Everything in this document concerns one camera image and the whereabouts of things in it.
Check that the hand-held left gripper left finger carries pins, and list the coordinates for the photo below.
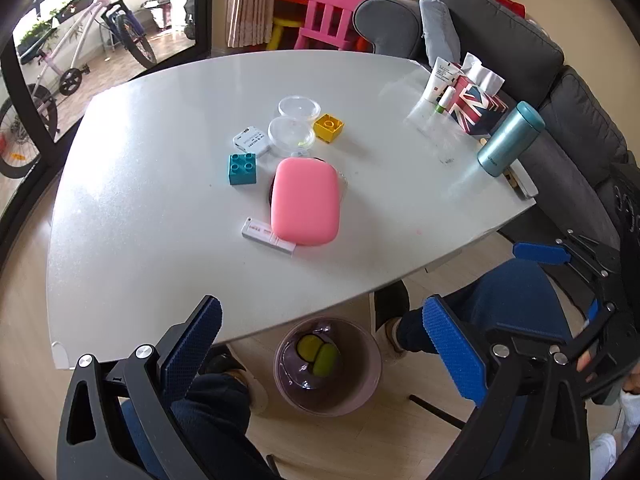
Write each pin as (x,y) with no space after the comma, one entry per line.
(192,340)

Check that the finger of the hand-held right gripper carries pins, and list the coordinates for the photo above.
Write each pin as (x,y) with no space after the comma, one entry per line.
(617,340)
(542,254)

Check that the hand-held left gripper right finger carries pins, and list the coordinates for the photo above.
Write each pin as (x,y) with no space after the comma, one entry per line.
(452,350)

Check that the purple trash bin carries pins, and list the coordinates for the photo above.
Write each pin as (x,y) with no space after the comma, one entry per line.
(355,380)

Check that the teal toy brick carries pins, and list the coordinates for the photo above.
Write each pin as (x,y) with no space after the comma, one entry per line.
(242,169)

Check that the pink pouch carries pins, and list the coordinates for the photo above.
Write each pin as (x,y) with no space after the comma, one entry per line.
(305,200)

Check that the clear round container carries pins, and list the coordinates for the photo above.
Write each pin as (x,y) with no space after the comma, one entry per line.
(291,135)

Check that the yellow toy brick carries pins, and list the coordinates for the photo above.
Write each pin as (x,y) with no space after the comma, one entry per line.
(329,127)

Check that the person's right hand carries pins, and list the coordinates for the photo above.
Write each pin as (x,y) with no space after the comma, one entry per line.
(584,361)

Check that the person's right shoe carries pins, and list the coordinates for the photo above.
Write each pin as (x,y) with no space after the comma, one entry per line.
(392,332)

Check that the person's shoe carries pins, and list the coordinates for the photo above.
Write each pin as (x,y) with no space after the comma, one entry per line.
(252,390)
(392,332)

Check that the person's right leg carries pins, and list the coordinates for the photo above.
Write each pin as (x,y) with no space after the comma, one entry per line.
(500,300)

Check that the person's leg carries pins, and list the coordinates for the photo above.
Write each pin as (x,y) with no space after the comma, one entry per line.
(220,410)
(500,300)

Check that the black chair leg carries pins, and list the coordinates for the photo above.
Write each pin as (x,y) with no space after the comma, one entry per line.
(435,411)

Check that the white shoe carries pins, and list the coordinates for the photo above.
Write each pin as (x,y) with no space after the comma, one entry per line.
(602,455)
(631,410)

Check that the person's left leg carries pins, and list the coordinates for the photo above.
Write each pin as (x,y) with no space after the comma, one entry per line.
(220,410)

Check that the person's left shoe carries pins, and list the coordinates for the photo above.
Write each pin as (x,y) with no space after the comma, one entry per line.
(252,390)

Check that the yellow-green round object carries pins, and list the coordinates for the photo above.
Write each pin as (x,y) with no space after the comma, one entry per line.
(327,360)
(307,347)

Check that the teal thermos bottle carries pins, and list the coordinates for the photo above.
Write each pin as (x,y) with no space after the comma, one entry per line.
(510,137)

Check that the clear plastic bag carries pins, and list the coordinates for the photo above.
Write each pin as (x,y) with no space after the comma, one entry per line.
(440,132)

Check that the flag print tissue box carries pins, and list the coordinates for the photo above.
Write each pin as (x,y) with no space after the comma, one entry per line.
(472,102)

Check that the small green-capped bottle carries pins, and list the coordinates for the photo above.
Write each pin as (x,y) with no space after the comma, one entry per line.
(445,100)

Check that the white lotion tube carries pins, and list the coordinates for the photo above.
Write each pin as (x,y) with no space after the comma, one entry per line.
(442,77)

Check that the small white box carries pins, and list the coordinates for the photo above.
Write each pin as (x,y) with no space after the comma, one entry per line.
(250,140)

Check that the grey sofa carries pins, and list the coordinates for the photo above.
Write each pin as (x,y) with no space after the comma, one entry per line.
(500,25)

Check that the light grey pillow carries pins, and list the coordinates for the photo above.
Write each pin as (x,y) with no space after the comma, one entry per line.
(437,25)

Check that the clear round lid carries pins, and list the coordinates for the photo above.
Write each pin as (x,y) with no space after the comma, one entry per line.
(299,108)

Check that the white bicycle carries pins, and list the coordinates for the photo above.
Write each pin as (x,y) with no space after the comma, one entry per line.
(75,35)

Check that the yellow stool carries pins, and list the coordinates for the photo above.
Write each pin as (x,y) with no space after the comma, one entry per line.
(287,24)

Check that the beige curtain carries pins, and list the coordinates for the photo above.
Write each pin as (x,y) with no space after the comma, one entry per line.
(252,5)

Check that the red kids table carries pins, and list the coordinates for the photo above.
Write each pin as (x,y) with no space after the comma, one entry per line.
(287,2)

